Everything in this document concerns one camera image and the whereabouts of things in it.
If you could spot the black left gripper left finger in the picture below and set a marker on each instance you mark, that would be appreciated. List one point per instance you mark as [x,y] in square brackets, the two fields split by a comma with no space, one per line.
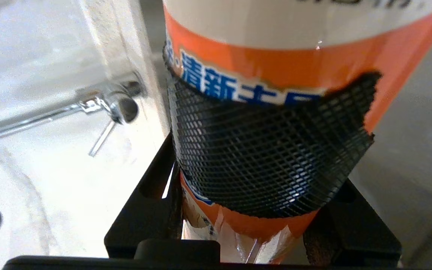
[148,210]

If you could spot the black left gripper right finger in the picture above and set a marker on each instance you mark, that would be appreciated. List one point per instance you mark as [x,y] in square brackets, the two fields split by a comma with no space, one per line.
[351,232]

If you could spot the chrome faucet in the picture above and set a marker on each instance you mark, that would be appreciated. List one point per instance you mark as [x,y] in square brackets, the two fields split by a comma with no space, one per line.
[122,108]

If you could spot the orange white dish soap bottle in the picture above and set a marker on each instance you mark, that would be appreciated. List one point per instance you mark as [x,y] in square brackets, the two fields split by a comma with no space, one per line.
[276,131]

